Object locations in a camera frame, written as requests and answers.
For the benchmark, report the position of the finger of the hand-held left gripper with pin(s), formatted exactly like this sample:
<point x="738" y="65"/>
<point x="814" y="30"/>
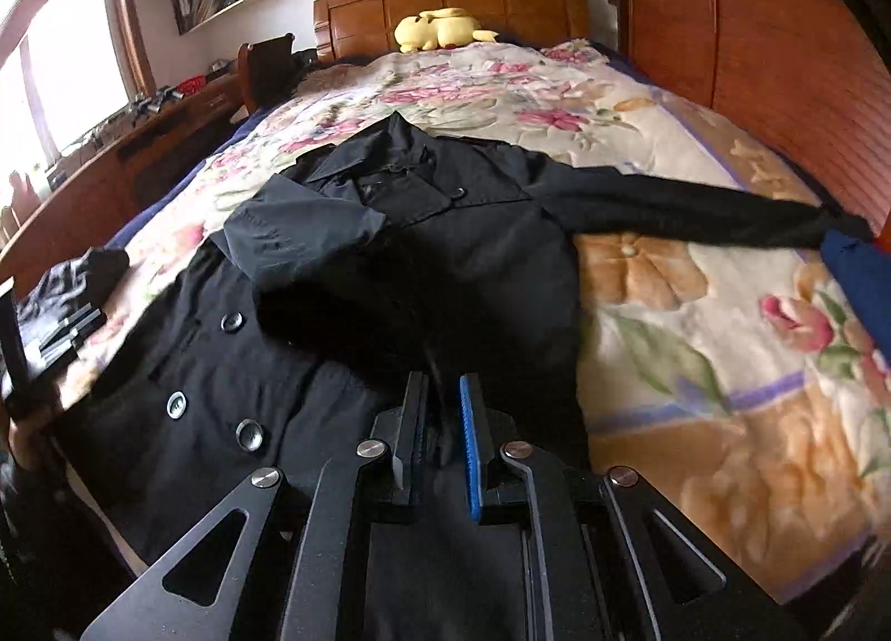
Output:
<point x="66" y="338"/>

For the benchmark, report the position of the wooden chair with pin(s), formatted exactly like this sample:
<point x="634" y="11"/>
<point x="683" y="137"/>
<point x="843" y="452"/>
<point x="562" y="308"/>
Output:
<point x="268" y="70"/>

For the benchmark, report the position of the blue bed sheet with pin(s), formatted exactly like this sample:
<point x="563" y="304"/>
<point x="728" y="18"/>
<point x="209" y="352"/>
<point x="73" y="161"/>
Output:
<point x="174" y="188"/>

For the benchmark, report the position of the window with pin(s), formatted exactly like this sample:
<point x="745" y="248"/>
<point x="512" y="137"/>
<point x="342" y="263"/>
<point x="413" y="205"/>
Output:
<point x="69" y="70"/>

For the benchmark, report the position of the blue pillow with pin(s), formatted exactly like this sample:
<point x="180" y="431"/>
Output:
<point x="860" y="286"/>

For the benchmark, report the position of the yellow plush toy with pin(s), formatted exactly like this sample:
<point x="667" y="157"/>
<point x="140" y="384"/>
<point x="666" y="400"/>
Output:
<point x="431" y="28"/>

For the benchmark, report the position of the brown curtain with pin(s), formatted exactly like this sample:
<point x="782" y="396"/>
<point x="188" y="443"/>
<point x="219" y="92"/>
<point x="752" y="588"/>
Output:
<point x="132" y="35"/>

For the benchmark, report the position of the wooden desk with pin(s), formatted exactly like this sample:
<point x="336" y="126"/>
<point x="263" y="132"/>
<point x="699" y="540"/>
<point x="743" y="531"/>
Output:
<point x="104" y="188"/>

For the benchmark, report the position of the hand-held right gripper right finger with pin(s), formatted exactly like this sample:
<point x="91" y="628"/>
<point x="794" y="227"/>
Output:
<point x="470" y="453"/>

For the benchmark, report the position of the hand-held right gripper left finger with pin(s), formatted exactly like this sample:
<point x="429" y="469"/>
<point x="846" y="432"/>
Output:
<point x="417" y="432"/>

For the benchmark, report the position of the wooden headboard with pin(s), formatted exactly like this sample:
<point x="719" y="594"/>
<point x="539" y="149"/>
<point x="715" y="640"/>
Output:
<point x="487" y="0"/>

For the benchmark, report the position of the floral blanket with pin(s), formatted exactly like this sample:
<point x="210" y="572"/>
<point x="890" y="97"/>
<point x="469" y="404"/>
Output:
<point x="696" y="348"/>

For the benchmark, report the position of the dark grey cloth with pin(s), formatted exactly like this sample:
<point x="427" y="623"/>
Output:
<point x="76" y="279"/>

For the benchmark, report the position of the black trousers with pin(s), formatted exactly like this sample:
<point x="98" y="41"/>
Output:
<point x="417" y="279"/>

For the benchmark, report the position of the wooden louvred wardrobe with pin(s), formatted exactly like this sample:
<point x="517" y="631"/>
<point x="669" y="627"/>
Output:
<point x="731" y="21"/>

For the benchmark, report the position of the red item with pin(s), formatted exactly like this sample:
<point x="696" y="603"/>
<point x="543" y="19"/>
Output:
<point x="193" y="83"/>

